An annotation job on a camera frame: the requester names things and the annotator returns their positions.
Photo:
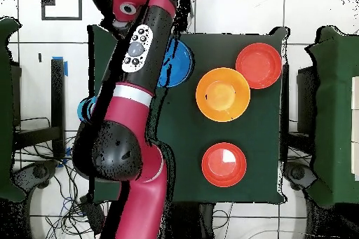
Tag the large yellow-orange bowl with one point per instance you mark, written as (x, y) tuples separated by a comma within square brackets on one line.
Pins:
[(223, 94)]

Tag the large blue bowl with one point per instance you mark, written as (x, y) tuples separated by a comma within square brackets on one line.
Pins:
[(181, 62)]

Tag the large orange bowl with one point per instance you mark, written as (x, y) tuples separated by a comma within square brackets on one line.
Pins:
[(260, 62), (223, 164)]

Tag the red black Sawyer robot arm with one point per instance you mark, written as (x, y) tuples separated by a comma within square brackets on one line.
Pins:
[(134, 126)]

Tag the dark green table cloth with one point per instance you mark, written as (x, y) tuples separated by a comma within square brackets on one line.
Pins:
[(196, 132)]

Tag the small blue bowl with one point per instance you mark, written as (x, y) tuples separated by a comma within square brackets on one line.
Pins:
[(83, 109)]

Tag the blue tape strip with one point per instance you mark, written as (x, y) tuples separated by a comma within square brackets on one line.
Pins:
[(66, 69)]

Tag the black power box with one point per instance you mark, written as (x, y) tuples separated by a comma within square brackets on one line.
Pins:
[(94, 213)]

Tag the black office chair base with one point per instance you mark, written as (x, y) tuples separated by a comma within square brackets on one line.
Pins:
[(297, 173), (36, 171)]

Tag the green cloth covered side table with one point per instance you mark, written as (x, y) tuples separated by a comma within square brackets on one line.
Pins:
[(5, 96), (336, 110)]

